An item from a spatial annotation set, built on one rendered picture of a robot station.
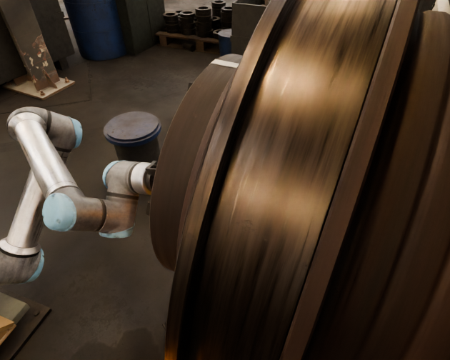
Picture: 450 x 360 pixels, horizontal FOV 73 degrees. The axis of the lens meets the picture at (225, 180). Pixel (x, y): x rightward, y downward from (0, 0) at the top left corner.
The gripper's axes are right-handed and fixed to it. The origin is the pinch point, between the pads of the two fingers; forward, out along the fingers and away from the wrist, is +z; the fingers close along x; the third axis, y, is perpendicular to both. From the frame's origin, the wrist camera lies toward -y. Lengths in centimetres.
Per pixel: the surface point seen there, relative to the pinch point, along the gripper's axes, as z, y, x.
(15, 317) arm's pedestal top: -93, -48, -37
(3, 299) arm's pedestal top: -104, -45, -34
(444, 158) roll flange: 40, 34, -31
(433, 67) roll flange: 39, 37, -26
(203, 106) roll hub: 22.8, 34.9, -25.9
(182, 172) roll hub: 22.1, 31.1, -30.7
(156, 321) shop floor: -50, -73, -10
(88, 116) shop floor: -198, -31, 107
